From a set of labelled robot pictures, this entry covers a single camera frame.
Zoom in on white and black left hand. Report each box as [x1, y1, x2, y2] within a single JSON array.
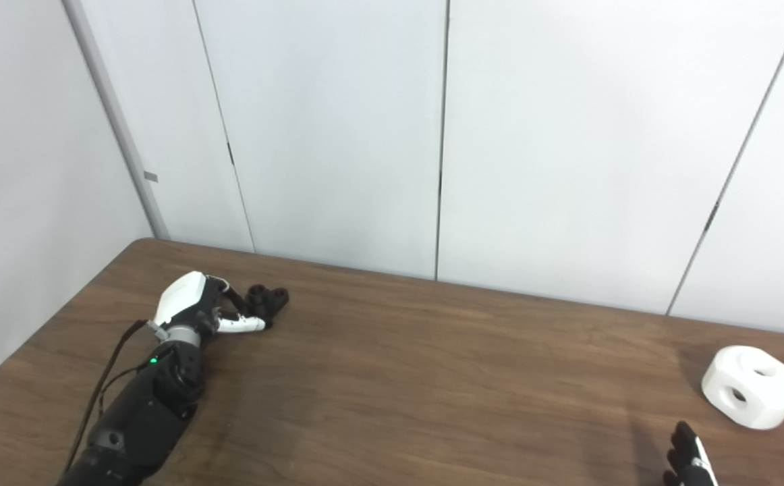
[[148, 271, 275, 338]]

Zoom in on white and black right hand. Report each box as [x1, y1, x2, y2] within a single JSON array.
[[664, 422, 720, 486]]

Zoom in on black flanged holder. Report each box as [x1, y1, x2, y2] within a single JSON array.
[[244, 285, 290, 319]]

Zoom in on round white piece with holes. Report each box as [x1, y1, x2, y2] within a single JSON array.
[[701, 346, 784, 430]]

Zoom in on grey wall corner post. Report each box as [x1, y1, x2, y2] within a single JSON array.
[[61, 0, 170, 240]]

